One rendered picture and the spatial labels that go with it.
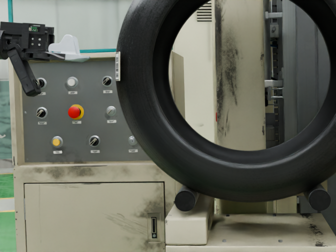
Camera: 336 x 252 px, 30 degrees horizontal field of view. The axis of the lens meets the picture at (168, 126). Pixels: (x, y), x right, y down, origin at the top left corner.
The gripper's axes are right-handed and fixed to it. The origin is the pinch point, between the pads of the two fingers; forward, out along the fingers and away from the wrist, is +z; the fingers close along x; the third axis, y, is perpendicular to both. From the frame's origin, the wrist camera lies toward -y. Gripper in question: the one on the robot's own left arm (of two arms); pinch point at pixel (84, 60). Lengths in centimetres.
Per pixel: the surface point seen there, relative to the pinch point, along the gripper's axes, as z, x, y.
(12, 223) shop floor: -159, 397, -142
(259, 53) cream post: 39.7, 28.0, 6.3
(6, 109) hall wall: -338, 825, -69
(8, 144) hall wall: -331, 825, -125
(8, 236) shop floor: -142, 344, -140
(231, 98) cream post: 33.6, 27.9, -6.1
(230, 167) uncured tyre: 35.4, -12.2, -19.6
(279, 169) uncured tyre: 45, -12, -19
